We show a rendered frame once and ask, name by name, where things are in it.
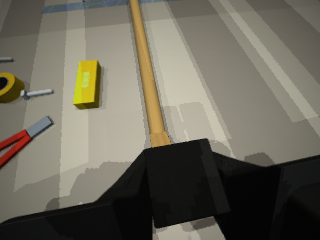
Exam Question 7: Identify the red-handled pliers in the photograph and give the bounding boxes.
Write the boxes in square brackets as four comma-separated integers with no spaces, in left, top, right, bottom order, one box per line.
[0,116,54,169]

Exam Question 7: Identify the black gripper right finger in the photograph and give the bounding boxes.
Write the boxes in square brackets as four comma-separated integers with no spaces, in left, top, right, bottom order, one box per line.
[212,151,320,240]

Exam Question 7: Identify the long wooden scraper with black blade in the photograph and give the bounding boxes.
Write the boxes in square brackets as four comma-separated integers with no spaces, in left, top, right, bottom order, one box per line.
[129,0,230,229]

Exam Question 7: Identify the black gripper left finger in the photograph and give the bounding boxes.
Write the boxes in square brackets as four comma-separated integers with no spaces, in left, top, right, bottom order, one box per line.
[0,150,153,240]

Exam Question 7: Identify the yellow ring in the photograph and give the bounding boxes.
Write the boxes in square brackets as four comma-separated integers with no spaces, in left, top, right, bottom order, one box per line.
[0,72,24,103]

